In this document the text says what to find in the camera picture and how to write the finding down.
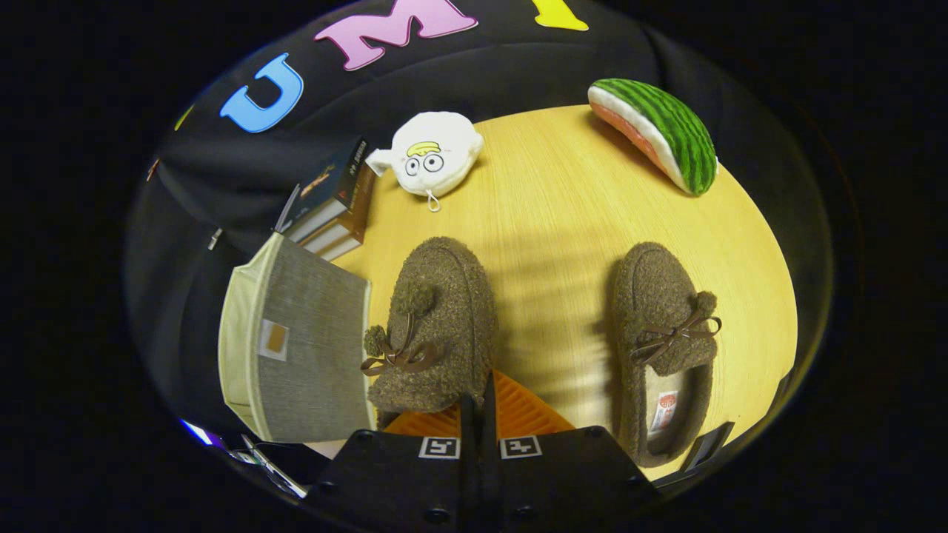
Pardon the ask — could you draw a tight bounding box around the watermelon slice plush toy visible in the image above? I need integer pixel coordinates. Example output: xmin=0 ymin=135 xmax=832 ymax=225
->
xmin=587 ymin=78 xmax=719 ymax=197

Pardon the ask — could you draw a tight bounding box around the black book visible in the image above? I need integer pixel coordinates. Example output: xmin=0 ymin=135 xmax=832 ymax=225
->
xmin=276 ymin=135 xmax=369 ymax=234

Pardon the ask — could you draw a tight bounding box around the brown fuzzy shoe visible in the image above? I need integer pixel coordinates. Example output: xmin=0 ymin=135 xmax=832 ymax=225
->
xmin=361 ymin=235 xmax=498 ymax=415
xmin=611 ymin=241 xmax=723 ymax=469

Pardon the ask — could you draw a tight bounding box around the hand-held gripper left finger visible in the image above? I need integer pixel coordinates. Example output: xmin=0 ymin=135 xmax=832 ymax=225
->
xmin=304 ymin=395 xmax=481 ymax=533

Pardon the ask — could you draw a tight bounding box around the white plush toy with face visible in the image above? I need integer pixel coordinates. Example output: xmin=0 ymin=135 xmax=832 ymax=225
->
xmin=365 ymin=111 xmax=484 ymax=213

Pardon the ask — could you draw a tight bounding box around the grey fabric storage box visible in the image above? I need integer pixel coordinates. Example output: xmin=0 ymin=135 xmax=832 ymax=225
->
xmin=218 ymin=232 xmax=377 ymax=445

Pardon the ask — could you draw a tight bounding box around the black backdrop cloth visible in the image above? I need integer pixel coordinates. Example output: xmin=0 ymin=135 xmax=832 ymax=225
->
xmin=124 ymin=0 xmax=834 ymax=445

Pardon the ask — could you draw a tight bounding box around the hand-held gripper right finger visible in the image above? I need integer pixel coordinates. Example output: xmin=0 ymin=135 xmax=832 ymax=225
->
xmin=480 ymin=369 xmax=660 ymax=533

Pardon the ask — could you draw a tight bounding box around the black clamp bracket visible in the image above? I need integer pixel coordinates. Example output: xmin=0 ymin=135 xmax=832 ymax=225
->
xmin=680 ymin=420 xmax=735 ymax=475

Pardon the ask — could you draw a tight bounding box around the brown book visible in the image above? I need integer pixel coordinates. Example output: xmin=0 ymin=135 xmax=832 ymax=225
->
xmin=293 ymin=164 xmax=380 ymax=245
xmin=315 ymin=221 xmax=367 ymax=262

